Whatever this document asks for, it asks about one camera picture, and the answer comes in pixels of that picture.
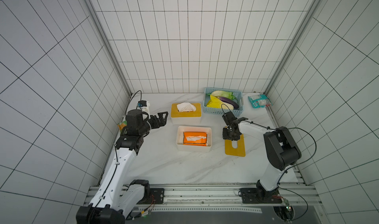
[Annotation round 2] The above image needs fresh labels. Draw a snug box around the green chips bag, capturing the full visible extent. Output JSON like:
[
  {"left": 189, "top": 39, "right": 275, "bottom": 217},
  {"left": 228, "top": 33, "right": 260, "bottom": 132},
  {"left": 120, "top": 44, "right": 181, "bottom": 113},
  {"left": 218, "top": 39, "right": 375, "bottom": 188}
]
[{"left": 117, "top": 121, "right": 127, "bottom": 132}]

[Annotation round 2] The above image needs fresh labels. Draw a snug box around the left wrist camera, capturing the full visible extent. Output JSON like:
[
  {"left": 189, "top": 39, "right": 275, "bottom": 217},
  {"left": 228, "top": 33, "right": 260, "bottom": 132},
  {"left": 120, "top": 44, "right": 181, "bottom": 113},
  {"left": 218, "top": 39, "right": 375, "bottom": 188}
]
[{"left": 138, "top": 100, "right": 150, "bottom": 114}]

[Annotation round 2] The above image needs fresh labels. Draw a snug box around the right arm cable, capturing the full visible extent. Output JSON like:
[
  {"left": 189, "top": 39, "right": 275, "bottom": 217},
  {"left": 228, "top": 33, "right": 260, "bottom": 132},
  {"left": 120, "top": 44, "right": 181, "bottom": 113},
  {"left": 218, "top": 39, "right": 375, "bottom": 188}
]
[{"left": 220, "top": 103, "right": 317, "bottom": 222}]

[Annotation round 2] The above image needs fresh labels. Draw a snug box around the yellow bamboo box lid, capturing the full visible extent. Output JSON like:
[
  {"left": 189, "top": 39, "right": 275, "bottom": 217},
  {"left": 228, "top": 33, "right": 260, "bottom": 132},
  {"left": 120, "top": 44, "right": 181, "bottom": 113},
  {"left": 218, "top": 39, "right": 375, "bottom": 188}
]
[{"left": 171, "top": 102, "right": 202, "bottom": 118}]

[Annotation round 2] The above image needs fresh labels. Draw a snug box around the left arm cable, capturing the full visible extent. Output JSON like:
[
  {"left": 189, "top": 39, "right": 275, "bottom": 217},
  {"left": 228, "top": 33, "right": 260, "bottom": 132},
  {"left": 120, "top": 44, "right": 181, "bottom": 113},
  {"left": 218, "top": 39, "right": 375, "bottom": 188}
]
[{"left": 125, "top": 90, "right": 143, "bottom": 115}]

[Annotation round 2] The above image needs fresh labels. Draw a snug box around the teal snack bag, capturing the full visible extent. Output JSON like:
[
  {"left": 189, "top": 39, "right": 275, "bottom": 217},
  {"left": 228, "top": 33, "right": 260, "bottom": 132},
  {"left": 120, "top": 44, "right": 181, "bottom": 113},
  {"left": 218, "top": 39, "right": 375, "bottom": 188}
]
[{"left": 248, "top": 94, "right": 271, "bottom": 109}]

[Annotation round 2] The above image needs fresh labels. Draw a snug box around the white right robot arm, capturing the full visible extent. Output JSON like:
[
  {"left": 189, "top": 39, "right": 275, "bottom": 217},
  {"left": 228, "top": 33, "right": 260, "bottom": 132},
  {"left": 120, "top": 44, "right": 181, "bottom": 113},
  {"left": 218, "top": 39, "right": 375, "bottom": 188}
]
[{"left": 222, "top": 112, "right": 302, "bottom": 199}]

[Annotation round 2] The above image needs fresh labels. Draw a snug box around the yellow cabbage toy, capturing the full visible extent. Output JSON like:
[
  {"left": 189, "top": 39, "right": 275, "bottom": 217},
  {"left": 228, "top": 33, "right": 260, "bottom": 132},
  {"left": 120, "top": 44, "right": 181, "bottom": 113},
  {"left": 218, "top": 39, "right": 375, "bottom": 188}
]
[{"left": 206, "top": 96, "right": 235, "bottom": 110}]

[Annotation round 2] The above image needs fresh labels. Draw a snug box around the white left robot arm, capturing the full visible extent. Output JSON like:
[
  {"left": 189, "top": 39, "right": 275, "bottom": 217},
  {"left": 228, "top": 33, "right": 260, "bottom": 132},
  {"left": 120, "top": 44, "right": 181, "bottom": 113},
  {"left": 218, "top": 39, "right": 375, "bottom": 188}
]
[{"left": 76, "top": 107, "right": 169, "bottom": 224}]

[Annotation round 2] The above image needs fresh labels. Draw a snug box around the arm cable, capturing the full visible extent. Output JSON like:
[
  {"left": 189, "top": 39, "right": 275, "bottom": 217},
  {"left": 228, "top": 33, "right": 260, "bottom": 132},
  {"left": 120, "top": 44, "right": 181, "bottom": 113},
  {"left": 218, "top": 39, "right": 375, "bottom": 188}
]
[
  {"left": 125, "top": 90, "right": 143, "bottom": 115},
  {"left": 220, "top": 103, "right": 317, "bottom": 222}
]

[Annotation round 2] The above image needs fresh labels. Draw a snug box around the green lettuce toy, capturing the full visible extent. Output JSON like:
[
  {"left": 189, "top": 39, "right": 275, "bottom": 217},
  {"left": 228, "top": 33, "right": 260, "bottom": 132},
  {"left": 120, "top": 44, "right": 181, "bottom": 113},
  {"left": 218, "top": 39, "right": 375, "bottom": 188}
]
[{"left": 211, "top": 90, "right": 235, "bottom": 100}]

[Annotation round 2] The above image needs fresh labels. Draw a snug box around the light blue plastic basket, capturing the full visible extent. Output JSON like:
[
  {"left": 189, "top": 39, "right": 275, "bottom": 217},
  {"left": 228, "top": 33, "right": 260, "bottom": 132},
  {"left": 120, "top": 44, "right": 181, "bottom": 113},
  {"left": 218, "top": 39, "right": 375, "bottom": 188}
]
[{"left": 202, "top": 88, "right": 243, "bottom": 117}]

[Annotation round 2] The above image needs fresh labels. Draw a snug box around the aluminium mounting rail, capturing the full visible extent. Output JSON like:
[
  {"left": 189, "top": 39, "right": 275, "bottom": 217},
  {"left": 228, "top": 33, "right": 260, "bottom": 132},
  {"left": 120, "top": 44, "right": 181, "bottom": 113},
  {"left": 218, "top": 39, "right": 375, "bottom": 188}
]
[{"left": 84, "top": 183, "right": 322, "bottom": 214}]

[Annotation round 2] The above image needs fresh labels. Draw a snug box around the purple eggplant toy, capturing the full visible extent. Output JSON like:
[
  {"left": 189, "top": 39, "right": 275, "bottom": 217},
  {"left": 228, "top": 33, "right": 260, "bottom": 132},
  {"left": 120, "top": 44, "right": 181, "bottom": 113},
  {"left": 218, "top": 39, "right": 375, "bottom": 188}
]
[{"left": 218, "top": 96, "right": 239, "bottom": 110}]

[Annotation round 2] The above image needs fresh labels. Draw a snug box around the white tissue box base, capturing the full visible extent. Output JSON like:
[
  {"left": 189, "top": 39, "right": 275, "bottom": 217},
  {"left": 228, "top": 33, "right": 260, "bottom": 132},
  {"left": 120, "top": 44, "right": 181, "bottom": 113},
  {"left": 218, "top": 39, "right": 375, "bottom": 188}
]
[{"left": 171, "top": 117, "right": 201, "bottom": 125}]

